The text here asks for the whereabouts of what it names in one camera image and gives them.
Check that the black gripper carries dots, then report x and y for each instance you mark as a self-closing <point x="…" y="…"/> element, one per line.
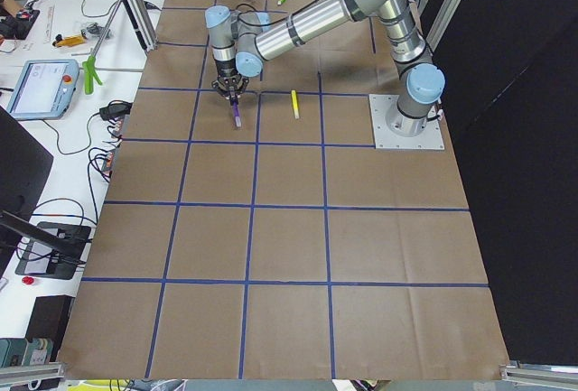
<point x="226" y="70"/>

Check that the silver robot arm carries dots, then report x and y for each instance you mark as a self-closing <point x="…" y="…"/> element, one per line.
<point x="242" y="41"/>

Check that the brown paper table cover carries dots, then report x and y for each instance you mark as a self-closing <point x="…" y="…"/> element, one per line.
<point x="286" y="248"/>

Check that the green handled grabber tool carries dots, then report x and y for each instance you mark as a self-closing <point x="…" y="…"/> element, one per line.
<point x="89" y="65"/>

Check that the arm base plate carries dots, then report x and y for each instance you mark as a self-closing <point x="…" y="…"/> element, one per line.
<point x="394" y="131"/>

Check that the black power adapter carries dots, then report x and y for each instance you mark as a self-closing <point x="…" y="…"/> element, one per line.
<point x="115" y="109"/>

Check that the black monitor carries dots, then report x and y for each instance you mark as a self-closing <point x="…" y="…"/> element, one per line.
<point x="25" y="168"/>

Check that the yellow black small device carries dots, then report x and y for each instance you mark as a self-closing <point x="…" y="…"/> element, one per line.
<point x="68" y="41"/>

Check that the yellow marker pen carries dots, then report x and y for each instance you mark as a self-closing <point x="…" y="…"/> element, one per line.
<point x="295" y="104"/>

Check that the monitor stand base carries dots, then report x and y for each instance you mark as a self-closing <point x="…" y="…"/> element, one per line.
<point x="37" y="259"/>

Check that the teach pendant tablet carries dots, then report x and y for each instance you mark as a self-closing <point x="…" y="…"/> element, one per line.
<point x="44" y="90"/>

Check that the purple marker pen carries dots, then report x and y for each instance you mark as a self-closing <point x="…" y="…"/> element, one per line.
<point x="236" y="115"/>

